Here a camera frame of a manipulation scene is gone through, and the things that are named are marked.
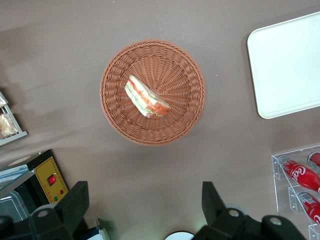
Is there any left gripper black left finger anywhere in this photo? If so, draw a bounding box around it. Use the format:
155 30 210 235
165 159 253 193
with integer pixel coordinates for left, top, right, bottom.
28 181 90 240

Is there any red cola bottle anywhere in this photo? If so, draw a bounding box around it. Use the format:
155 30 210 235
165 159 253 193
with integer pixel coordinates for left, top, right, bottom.
308 151 320 168
281 160 320 194
296 191 320 226

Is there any tray of packaged pastries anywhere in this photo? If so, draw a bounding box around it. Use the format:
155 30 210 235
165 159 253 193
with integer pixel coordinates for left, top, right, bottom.
0 91 29 147

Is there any steel food warmer pan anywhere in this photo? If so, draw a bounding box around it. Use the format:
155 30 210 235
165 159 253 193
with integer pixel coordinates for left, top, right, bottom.
0 193 31 223

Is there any triangle sandwich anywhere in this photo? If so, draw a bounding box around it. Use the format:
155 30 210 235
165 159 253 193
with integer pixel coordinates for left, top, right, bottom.
124 74 172 120

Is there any round brown wicker basket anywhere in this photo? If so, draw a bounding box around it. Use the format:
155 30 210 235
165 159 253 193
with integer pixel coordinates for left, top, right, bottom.
99 38 207 147

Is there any black food warmer yellow panel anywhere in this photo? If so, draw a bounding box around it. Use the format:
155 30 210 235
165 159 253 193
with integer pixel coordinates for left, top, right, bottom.
0 148 70 226

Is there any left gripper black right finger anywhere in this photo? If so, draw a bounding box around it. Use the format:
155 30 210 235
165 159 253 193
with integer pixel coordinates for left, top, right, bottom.
193 181 253 240

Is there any clear acrylic bottle rack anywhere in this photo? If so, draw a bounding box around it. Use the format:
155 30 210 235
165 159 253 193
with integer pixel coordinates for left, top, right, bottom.
271 144 320 240

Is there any bagged beige snack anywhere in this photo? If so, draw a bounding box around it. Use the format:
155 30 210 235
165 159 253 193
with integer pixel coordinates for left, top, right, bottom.
0 113 18 140

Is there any cream rectangular plastic tray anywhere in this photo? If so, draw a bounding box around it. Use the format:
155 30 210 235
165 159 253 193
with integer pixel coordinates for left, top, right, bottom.
246 11 320 120

